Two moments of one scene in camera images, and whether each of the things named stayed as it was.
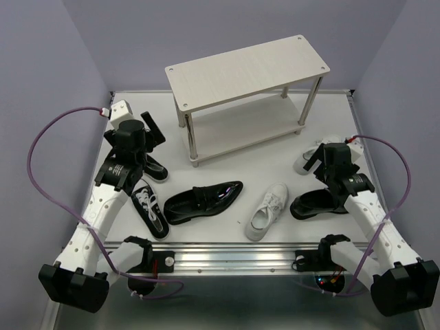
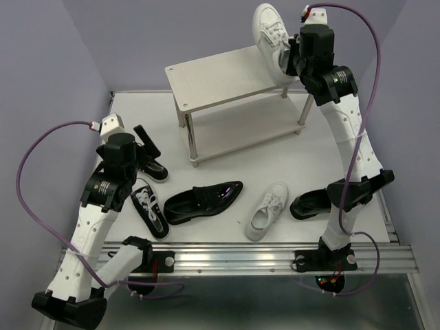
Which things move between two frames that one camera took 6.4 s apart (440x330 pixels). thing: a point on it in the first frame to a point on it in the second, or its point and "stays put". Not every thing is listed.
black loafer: [309, 203] stays put
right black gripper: [319, 154] to [294, 41]
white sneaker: [273, 205] stays put
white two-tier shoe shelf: [242, 99] stays put
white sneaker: [300, 163] to [272, 35]
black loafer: [182, 205] stays put
